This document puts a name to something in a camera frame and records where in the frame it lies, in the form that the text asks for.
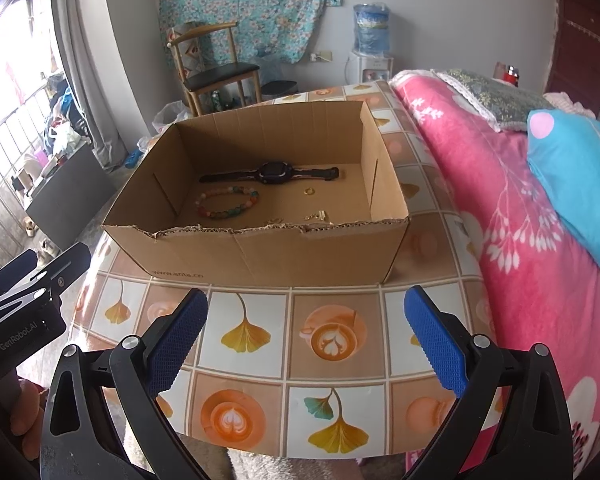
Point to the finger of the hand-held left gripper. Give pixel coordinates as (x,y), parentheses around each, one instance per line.
(10,267)
(67,265)

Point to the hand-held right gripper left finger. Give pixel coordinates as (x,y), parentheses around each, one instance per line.
(180,340)

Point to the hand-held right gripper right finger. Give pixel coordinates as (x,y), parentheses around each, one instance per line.
(435,345)

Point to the brown cardboard box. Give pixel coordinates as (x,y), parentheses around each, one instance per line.
(280,255)

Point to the black wristwatch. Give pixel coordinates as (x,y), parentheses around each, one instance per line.
(272,171)

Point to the person's left hand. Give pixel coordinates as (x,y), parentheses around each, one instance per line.
(27,420)

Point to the beige shoe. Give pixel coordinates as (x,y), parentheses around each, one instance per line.
(49,250)
(30,227)

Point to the black cabinet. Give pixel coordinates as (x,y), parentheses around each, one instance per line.
(75,195)

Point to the metal window railing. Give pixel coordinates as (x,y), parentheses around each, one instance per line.
(2,170)

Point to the blue slippers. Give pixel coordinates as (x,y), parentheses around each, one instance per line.
(134,158)

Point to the pile of clothes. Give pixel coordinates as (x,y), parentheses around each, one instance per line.
(62,115)

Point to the pink floral blanket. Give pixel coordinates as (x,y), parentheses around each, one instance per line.
(505,210)

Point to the white plastic bag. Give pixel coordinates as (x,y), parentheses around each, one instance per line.
(167,117)

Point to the beige fuzzy rug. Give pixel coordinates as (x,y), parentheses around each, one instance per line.
(305,467)

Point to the grey curtain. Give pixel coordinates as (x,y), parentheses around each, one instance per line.
(85,60)

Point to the blue pillow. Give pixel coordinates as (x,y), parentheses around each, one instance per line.
(580,185)

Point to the wooden chair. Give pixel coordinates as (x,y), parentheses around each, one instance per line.
(220,72)

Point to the grey floral pillow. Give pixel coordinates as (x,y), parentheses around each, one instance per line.
(495,95)

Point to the black bin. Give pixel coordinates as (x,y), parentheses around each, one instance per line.
(278,89)

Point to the white water dispenser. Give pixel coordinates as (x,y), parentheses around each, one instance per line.
(370,67)

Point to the blue water bottle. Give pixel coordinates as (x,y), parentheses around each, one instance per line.
(372,30)

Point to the dark red door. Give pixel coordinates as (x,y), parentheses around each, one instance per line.
(580,50)

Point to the wall power outlet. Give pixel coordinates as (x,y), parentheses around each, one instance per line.
(322,56)

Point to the teal floral wall cloth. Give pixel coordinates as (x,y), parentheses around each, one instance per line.
(260,5)

